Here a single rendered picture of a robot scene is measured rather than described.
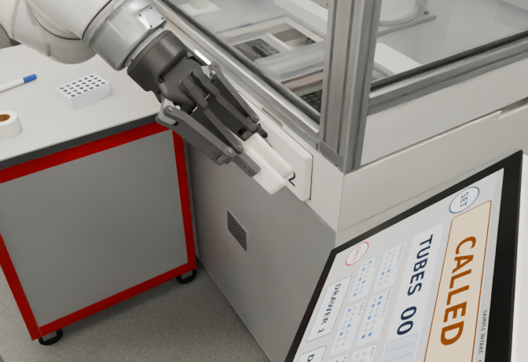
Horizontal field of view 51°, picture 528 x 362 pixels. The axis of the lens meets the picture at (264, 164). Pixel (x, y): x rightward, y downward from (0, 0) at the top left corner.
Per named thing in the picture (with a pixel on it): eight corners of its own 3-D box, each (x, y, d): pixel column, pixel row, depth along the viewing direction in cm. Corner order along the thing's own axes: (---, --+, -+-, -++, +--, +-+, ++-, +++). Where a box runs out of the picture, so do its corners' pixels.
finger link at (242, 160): (232, 139, 68) (221, 152, 66) (261, 167, 69) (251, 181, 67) (225, 145, 69) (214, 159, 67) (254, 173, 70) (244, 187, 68)
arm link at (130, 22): (148, -24, 67) (184, 12, 68) (115, 23, 73) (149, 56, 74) (103, 3, 60) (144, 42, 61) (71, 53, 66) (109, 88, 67)
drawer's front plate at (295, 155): (302, 202, 111) (305, 159, 104) (232, 133, 131) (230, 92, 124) (309, 199, 112) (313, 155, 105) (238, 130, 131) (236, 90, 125)
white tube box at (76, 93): (73, 110, 149) (70, 98, 147) (56, 99, 154) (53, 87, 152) (112, 93, 156) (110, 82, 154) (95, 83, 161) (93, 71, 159)
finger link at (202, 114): (187, 75, 67) (181, 80, 66) (248, 146, 67) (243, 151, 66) (171, 93, 69) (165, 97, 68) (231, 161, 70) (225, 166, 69)
